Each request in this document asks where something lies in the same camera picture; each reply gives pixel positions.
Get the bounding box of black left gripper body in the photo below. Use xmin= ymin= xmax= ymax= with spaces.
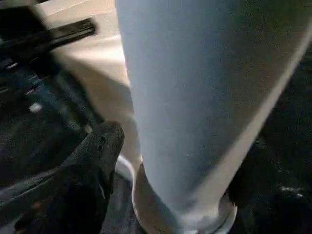
xmin=0 ymin=5 xmax=96 ymax=61

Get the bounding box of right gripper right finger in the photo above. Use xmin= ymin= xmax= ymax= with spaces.
xmin=228 ymin=132 xmax=312 ymax=234

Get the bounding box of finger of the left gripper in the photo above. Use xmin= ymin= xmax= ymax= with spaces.
xmin=51 ymin=66 xmax=107 ymax=131
xmin=0 ymin=68 xmax=88 ymax=147

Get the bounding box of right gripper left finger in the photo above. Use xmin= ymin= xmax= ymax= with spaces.
xmin=0 ymin=121 xmax=125 ymax=234

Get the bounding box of white plastic table top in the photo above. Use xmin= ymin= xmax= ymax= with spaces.
xmin=46 ymin=0 xmax=238 ymax=234

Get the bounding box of white plastic table leg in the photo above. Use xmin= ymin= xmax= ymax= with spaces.
xmin=115 ymin=0 xmax=312 ymax=223

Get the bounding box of black work mat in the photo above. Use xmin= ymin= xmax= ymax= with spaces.
xmin=0 ymin=49 xmax=312 ymax=234

